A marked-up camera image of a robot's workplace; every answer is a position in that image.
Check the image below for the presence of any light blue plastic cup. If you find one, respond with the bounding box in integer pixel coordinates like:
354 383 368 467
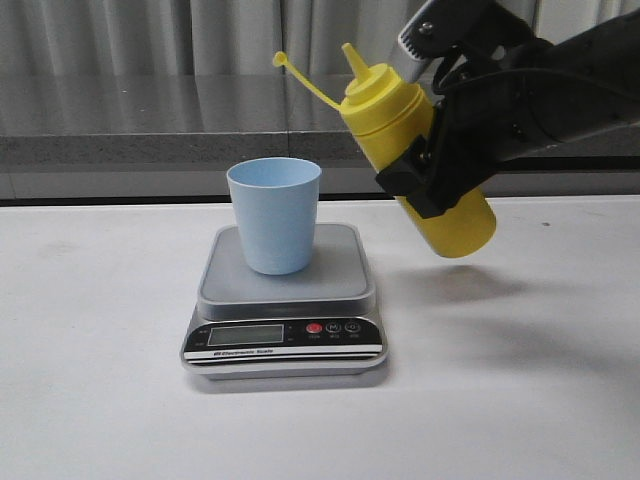
226 157 322 275

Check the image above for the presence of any yellow squeeze bottle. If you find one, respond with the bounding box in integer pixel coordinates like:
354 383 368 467
273 43 496 258

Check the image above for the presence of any silver electronic kitchen scale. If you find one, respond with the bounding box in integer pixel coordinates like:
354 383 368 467
181 223 388 380

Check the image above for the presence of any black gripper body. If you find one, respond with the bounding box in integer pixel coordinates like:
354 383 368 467
399 1 548 197

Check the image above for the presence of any grey curtain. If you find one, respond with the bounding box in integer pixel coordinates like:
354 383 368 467
0 0 640 78

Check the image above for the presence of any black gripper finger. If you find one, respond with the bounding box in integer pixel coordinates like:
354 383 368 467
375 102 465 218

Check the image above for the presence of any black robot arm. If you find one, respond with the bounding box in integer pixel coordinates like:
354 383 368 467
377 1 639 218

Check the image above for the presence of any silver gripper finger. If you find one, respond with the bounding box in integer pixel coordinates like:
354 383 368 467
388 37 445 83

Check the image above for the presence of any grey stone counter ledge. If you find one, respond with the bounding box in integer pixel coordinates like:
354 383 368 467
0 69 640 201

